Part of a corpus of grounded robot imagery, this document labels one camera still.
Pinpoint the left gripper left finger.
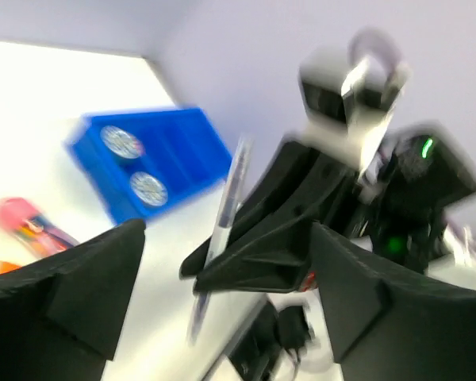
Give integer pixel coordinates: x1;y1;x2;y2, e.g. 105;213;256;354
0;219;145;381

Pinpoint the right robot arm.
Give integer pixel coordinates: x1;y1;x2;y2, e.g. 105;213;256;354
180;126;476;293

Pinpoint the thin grey pen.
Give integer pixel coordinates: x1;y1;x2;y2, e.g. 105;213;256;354
188;138;252;344

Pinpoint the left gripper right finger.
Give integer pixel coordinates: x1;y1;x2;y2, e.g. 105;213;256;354
309;224;476;381

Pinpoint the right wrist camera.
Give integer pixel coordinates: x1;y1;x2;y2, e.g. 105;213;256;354
298;50;410;133

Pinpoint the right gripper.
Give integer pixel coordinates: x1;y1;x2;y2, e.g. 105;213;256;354
180;140;367;294

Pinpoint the orange cap black highlighter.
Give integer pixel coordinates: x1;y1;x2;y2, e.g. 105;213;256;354
0;260;21;275

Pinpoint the blue plastic sorting bin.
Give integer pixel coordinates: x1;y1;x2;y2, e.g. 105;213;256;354
67;107;231;224

